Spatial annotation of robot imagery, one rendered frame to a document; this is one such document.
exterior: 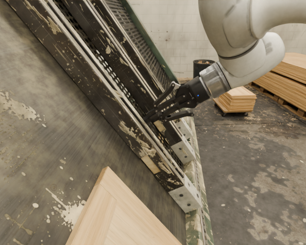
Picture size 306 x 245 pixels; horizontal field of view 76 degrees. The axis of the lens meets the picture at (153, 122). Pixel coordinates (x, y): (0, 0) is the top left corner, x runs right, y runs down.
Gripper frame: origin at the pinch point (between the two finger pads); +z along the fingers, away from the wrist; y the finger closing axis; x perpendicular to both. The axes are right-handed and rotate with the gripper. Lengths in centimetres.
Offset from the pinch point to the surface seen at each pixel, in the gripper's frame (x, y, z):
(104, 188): 28.5, 1.3, 6.6
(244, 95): -261, -140, -54
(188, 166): -17.5, -38.2, 6.0
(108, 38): -20.7, 28.5, 2.2
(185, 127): -41, -30, 2
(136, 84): -20.7, 8.2, 3.8
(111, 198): 28.9, -1.5, 6.6
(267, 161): -143, -174, -34
